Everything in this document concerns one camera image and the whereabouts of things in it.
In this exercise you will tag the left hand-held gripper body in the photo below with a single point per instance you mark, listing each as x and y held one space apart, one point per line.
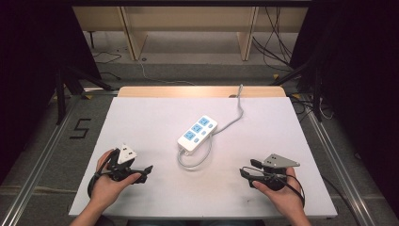
125 155

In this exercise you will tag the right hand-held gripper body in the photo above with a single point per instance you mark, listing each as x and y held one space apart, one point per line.
277 161

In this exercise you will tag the person's right hand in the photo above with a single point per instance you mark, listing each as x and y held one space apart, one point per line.
287 197

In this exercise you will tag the person's left hand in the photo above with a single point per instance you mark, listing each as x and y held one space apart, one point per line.
105 190

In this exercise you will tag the white table mat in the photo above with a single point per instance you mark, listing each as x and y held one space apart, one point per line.
226 188

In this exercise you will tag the white power strip blue sockets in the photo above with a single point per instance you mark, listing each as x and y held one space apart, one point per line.
197 133

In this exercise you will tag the black metal stand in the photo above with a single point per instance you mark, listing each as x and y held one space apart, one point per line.
61 94
317 94

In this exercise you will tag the dark curtain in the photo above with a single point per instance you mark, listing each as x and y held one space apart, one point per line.
363 78
28 62

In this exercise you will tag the light wooden bench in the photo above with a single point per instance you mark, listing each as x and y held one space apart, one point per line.
188 22

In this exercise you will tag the aluminium floor rail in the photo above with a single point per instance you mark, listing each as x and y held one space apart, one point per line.
34 163
342 169

